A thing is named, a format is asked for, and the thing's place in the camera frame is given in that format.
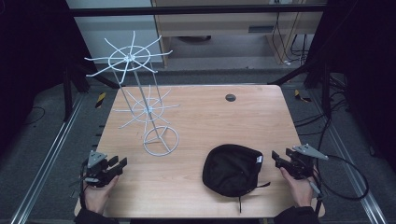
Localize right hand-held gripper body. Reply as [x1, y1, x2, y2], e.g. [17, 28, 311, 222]
[284, 143, 329, 181]

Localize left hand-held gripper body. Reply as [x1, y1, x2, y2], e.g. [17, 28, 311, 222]
[81, 149, 115, 189]

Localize black cap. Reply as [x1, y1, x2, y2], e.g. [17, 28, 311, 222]
[201, 143, 272, 215]

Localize white wire rack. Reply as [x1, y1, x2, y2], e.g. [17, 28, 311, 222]
[83, 30, 181, 157]

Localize person's right hand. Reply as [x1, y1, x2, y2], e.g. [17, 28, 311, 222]
[278, 166, 316, 208]

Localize person's left hand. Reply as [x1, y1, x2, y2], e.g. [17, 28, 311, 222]
[82, 175, 121, 216]

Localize yellow black striped tape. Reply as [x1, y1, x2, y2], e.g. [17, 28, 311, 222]
[293, 89, 312, 104]
[94, 91, 107, 109]

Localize black metal stand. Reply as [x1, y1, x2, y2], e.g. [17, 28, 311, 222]
[275, 59, 332, 119]
[60, 57, 120, 123]

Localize white cabinet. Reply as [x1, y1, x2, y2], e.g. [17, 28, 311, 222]
[65, 0, 164, 64]

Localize light wooden desk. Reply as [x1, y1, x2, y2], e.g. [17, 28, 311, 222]
[150, 0, 325, 68]

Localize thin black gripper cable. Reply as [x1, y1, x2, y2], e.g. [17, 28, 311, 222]
[69, 158, 92, 210]

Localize black floor cables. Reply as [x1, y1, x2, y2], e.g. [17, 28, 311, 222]
[293, 74, 356, 138]

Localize metal floor rail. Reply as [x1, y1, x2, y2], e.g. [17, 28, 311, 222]
[8, 92, 87, 224]
[306, 90, 389, 224]

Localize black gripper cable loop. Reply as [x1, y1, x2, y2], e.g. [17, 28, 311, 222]
[306, 153, 371, 202]

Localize thin black floor cable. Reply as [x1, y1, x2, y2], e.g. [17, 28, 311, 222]
[22, 105, 47, 126]

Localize bundle of hanging cables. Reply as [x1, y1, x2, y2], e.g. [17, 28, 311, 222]
[271, 11, 312, 67]

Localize black horizontal frame bar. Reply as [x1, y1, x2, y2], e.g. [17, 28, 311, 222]
[68, 4, 328, 17]

